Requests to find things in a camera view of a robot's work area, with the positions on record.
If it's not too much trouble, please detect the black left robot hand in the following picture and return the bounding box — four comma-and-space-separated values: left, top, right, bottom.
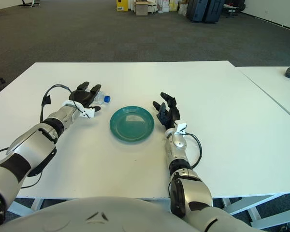
68, 81, 102, 114

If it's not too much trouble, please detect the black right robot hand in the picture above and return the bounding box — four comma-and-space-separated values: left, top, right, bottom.
152, 92, 182, 130

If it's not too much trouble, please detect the clear bottle with blue cap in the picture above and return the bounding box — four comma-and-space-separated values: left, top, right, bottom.
94, 91, 112, 105

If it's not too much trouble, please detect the green round plate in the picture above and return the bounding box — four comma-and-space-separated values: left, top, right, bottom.
109, 105, 155, 145

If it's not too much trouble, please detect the yellow box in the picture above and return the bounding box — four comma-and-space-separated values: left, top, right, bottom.
115, 0, 129, 12

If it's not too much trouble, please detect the brown cardboard box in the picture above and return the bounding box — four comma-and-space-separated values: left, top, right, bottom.
134, 2, 148, 16

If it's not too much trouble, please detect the white plastic bag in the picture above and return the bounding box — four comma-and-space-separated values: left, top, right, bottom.
177, 3, 188, 16

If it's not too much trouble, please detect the chair base with wheels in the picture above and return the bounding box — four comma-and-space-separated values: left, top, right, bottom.
18, 0, 41, 8

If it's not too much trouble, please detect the black suitcase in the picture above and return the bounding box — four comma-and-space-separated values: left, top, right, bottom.
186, 0, 207, 24

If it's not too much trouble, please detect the stack of white cartons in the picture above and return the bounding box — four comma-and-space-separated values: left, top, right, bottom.
148, 0, 179, 13

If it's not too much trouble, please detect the dark blue suitcase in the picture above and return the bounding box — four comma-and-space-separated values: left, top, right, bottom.
203, 0, 225, 24

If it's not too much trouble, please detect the grey robot torso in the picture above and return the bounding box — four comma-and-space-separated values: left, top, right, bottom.
0, 197, 223, 232

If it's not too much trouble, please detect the distant black office chair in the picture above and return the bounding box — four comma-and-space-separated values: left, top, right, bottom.
222, 3, 246, 19

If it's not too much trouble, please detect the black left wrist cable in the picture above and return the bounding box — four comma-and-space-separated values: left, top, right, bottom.
40, 84, 75, 122

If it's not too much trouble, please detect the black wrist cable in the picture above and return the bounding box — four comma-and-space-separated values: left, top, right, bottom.
185, 132, 203, 169
40, 84, 75, 122

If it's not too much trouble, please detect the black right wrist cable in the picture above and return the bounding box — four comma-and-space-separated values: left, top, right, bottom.
185, 132, 203, 169

